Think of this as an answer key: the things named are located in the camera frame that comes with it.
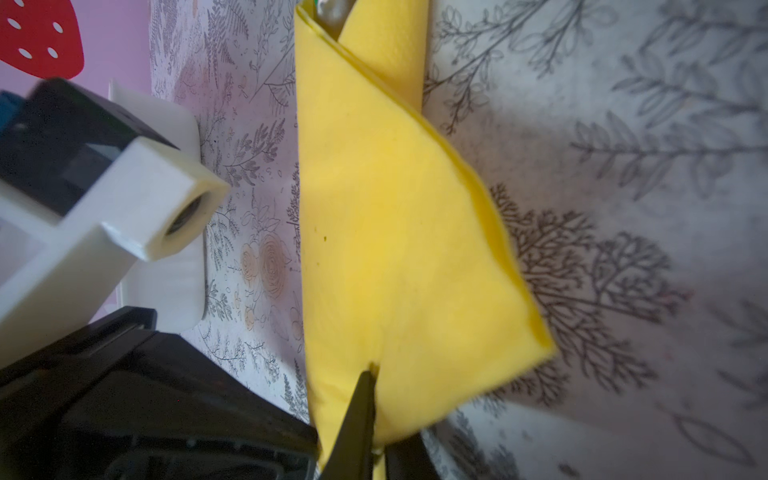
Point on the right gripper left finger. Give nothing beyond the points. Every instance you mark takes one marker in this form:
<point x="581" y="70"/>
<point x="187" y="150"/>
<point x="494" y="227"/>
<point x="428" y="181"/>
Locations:
<point x="352" y="456"/>

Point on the yellow paper napkin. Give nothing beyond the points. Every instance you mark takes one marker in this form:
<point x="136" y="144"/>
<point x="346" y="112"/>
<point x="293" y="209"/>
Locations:
<point x="406" y="267"/>

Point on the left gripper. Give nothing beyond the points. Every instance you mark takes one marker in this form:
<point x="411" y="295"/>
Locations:
<point x="118" y="399"/>

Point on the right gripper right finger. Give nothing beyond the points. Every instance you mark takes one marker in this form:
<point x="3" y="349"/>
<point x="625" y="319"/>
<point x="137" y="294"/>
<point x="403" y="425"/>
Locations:
<point x="408" y="459"/>

